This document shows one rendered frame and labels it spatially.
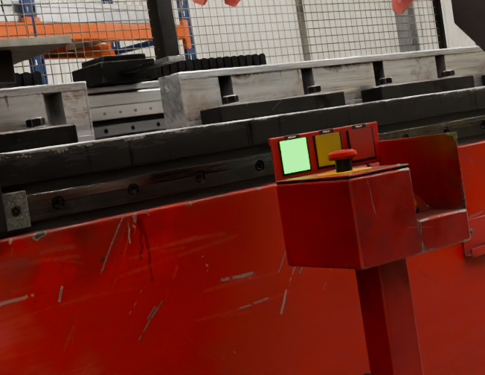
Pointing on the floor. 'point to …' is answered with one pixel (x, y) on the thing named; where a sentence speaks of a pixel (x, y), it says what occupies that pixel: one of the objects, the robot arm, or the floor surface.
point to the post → (163, 28)
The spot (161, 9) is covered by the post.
